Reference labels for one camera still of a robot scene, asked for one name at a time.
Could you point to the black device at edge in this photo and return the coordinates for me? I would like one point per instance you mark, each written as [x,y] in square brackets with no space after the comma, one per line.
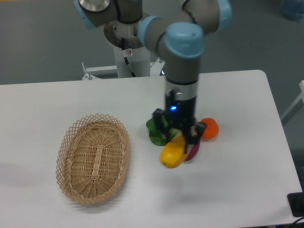
[296,203]

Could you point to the white metal base frame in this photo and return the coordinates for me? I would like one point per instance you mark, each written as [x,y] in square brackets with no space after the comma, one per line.
[106,72]

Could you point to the oval wicker basket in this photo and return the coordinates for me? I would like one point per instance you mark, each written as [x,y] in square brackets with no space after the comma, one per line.
[93,159]

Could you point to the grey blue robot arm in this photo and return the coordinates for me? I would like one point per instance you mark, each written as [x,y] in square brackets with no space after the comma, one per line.
[177,40]

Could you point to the yellow mango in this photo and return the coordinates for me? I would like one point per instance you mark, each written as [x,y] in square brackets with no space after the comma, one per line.
[174,152]

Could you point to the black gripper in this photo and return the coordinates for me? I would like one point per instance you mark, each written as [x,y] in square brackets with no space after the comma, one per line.
[179,114]

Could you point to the green bok choy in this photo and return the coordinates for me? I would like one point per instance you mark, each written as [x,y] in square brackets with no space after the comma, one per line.
[156,137]

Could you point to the orange tangerine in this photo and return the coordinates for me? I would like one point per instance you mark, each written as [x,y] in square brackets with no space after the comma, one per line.
[211,130]

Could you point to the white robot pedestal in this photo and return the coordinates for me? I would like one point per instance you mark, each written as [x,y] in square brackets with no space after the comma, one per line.
[132,62]

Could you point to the white furniture leg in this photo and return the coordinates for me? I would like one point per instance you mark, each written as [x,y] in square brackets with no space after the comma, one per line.
[294,107]

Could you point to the purple sweet potato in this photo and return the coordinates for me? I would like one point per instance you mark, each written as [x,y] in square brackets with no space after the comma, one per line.
[193,151]

